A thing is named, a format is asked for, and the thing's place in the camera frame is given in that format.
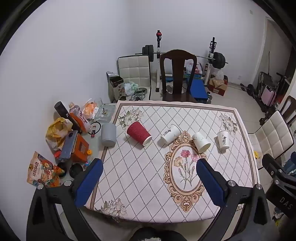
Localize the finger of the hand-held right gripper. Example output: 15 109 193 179
262 153 284 180

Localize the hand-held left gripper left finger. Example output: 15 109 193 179
26 158 104 241

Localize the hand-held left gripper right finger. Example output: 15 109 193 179
196 158 271 241

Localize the white speckled paper cup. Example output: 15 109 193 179
192 132 211 153

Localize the white cup with red print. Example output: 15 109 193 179
217 130 230 150

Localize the white cup with black print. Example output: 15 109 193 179
160 124 182 145

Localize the red ribbed paper cup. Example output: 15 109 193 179
127 121 152 146

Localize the blue cloth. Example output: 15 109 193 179
283 159 296 178

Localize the black round lid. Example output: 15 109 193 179
69 163 83 179

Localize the white cushioned chair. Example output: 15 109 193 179
117 55 152 100
247 110 294 171

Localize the orange box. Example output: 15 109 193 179
69 134 90 163

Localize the blue-grey smartphone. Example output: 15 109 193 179
59 130 80 161

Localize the colourful snack packet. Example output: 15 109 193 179
26 151 65 188

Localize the grey cylindrical container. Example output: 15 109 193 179
100 123 117 147

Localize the floral printed tablecloth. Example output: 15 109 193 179
89 100 259 223

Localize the dark wooden chair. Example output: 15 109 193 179
159 49 197 103
279 95 296 128

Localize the yellow plastic bag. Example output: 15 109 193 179
45 117 73 151

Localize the plastic drink bottle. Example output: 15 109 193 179
69 103 91 132

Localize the pink suitcase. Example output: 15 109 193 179
264 85 277 106

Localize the glass ashtray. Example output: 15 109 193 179
93 104 117 122

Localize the dark clothing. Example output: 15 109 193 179
133 227 188 241

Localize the orange snack bag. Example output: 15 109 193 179
82 98 99 120

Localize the black cylindrical flask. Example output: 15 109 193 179
54 101 82 133

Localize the black dumbbell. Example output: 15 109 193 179
240 83 255 96

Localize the folded black stroller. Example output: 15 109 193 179
254 71 292 114

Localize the blue weight bench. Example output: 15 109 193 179
165 74 207 103

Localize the open cardboard box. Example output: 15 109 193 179
207 77 228 96

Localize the brown printed carton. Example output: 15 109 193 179
106 71 126 103

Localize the pale green plastic bag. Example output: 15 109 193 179
124 81 139 96

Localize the white and red plastic bag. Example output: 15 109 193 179
185 60 204 76

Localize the barbell with black plates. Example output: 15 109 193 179
135 45 228 69

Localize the white squat rack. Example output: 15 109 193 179
154 30 218 93

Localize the black hair tie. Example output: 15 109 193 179
88 122 102 134

